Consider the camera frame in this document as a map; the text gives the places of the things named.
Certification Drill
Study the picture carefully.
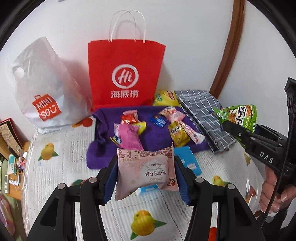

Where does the green rice cracker bag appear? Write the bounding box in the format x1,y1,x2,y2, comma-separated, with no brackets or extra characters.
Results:
213,104,257,132

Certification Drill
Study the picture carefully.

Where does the blue tissue pack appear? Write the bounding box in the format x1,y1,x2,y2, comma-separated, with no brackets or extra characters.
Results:
135,146,202,196

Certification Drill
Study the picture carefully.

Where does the pale pink pastry packet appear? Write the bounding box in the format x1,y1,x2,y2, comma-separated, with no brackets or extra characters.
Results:
115,146,179,200

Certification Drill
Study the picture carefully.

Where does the yellow orange snack packet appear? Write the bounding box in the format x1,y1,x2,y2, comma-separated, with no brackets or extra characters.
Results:
168,121,190,148

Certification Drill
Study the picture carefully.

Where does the pink patterned candy packet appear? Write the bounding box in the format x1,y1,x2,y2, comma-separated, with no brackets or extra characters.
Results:
159,106,205,144

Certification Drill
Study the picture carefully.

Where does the small blue snack packet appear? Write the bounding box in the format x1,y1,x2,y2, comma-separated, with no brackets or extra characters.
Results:
149,114,167,128

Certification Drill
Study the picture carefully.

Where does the pink snack bag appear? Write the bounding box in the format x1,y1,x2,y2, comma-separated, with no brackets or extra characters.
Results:
110,123,144,151

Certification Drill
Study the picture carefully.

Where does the red candy packet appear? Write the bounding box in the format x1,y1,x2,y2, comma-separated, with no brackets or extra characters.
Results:
120,110,139,125

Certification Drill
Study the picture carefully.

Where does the person's right hand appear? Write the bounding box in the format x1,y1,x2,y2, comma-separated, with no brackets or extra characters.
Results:
259,165,296,214

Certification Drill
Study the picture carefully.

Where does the grey checked star cloth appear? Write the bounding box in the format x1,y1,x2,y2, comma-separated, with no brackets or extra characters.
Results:
175,90,236,154

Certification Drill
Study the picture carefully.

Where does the patterned brown box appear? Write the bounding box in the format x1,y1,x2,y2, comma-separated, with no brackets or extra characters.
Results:
1,118,23,156

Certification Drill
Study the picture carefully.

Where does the white Miniso plastic bag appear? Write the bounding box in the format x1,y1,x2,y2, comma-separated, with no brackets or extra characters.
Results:
6,37,91,133

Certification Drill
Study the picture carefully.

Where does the purple towel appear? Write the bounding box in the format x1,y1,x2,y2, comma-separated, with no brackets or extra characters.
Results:
86,105,209,170

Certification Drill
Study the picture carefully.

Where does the yellow-green snack bag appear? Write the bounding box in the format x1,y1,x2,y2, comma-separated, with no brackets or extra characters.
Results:
153,90,180,107

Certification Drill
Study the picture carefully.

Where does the red Hi paper bag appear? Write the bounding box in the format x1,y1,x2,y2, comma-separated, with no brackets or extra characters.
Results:
88,23,166,110

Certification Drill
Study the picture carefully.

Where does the wooden door frame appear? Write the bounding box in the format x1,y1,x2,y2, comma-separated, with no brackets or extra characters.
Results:
209,0,246,99

